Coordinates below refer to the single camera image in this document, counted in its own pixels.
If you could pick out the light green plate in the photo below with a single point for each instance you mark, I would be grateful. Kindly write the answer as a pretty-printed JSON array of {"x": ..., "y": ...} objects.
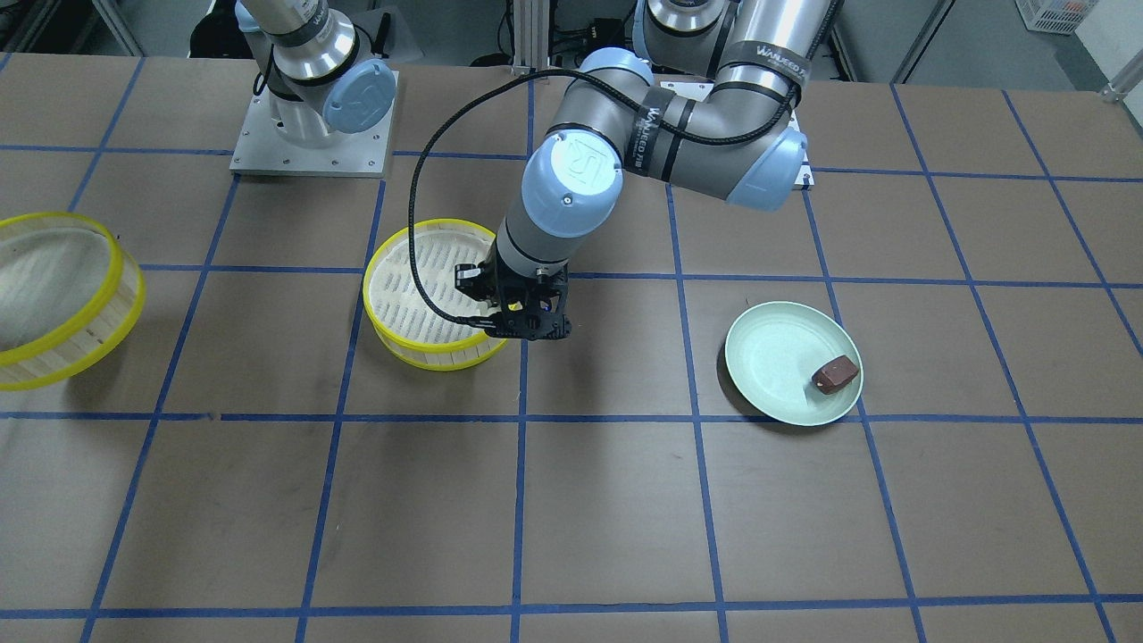
[{"x": 771, "y": 351}]

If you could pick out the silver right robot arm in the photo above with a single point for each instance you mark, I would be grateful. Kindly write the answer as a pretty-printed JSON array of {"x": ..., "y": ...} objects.
[{"x": 326, "y": 78}]

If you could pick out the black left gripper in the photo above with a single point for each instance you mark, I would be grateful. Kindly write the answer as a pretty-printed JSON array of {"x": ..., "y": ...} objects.
[{"x": 471, "y": 279}]

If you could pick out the brown chocolate bun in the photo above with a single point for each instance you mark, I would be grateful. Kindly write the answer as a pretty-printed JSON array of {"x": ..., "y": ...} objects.
[{"x": 835, "y": 375}]

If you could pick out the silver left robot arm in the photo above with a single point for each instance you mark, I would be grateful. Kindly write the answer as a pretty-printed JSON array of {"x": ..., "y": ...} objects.
[{"x": 701, "y": 101}]

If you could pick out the yellow rimmed steamer basket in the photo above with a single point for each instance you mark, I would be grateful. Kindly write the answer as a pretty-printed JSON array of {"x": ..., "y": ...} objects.
[
  {"x": 404, "y": 323},
  {"x": 69, "y": 295}
]

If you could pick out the aluminium frame post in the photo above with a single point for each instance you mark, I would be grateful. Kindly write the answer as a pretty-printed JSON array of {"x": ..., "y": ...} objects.
[{"x": 531, "y": 36}]

